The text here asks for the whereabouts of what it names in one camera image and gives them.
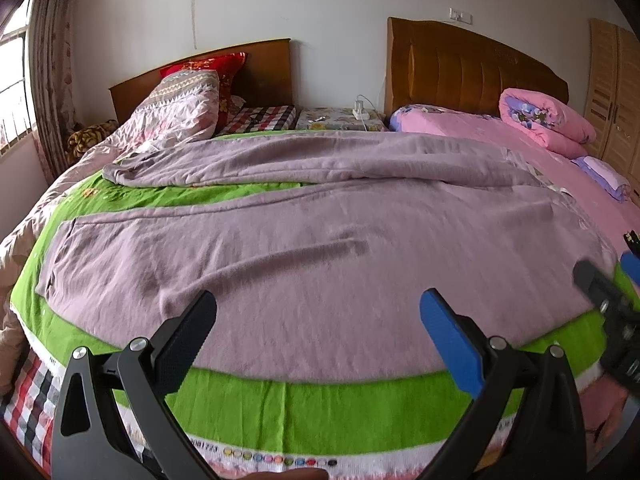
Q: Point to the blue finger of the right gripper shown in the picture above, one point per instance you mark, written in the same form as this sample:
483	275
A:
630	264

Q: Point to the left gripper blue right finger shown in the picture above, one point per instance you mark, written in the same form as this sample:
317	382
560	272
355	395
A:
547	436

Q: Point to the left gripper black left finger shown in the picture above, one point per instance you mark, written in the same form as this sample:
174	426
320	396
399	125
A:
112	420

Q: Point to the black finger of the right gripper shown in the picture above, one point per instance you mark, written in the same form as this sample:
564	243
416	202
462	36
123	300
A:
600	291

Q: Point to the mauve fleece pants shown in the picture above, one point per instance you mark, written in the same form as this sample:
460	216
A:
319	278

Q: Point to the pink floral bed sheet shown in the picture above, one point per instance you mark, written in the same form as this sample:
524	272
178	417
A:
604	400

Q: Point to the folded purple white cloth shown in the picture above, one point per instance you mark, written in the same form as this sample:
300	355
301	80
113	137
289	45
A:
606	176

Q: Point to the pink rolled quilt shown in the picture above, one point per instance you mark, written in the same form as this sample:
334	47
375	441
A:
547	121

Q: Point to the green cartoon bed sheet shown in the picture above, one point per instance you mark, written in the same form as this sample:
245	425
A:
381	428

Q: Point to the wooden louvred wardrobe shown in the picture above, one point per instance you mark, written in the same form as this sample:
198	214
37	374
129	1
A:
613	97

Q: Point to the nightstand with patterned cover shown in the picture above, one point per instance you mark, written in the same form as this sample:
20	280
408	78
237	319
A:
336	118

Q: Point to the right padded wooden headboard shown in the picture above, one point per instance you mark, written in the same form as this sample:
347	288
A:
431	62

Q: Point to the white power strip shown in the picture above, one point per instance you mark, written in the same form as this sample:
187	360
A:
359	111

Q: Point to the red plaid mattress sheet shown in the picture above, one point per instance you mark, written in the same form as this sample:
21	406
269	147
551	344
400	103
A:
255	119

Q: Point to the yellow brown blanket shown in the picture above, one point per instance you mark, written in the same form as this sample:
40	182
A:
79	142

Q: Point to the window with bars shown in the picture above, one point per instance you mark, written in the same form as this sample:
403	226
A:
17	117

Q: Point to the left wooden headboard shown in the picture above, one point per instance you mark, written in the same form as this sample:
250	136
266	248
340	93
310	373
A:
264	79

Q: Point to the pink patterned folded quilt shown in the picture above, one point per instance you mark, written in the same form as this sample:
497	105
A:
183	107

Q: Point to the red embroidered pillow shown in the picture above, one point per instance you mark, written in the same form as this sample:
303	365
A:
226	66

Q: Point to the floral pink curtain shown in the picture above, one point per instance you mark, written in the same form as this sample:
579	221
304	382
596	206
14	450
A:
51	83

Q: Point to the white wall socket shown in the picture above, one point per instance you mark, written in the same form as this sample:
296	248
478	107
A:
460	16

